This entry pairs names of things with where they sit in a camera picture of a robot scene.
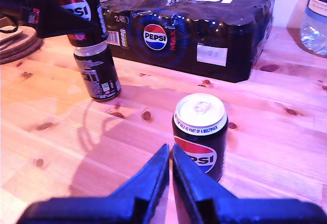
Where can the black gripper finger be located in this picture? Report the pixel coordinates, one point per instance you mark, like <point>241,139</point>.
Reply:
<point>58,22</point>
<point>150,188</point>
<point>194,190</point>

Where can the shrink-wrapped Pepsi Max can pack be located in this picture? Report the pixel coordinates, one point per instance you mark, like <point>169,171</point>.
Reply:
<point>194,24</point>

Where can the large clear water bottle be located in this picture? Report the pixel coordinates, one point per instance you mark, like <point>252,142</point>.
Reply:
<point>315,29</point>

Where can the black Pepsi Max can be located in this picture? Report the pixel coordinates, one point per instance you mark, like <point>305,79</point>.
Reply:
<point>201,137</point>
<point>76,4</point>
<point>99,75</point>

